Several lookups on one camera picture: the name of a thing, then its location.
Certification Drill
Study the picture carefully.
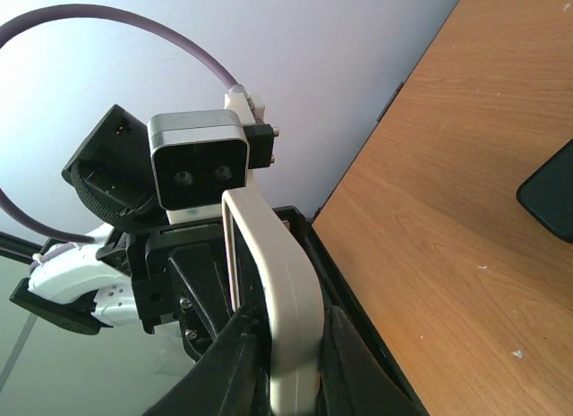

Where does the black phone case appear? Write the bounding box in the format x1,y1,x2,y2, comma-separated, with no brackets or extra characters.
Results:
516,140,572,243

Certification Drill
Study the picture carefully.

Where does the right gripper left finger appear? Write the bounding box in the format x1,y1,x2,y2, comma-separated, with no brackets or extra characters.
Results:
145,307,271,416

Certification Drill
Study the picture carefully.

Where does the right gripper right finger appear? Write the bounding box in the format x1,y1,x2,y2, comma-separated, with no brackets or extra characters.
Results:
318,306,415,415

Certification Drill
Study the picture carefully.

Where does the cream white phone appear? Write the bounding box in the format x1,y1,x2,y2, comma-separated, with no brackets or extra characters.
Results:
221,187,324,415

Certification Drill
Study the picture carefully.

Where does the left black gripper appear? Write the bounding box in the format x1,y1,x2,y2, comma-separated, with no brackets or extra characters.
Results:
126,223,234,361

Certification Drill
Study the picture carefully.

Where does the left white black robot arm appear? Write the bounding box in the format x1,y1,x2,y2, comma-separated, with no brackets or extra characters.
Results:
11,106,277,360

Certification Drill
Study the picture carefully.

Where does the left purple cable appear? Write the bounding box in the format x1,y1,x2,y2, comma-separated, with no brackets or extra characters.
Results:
0,3,248,274

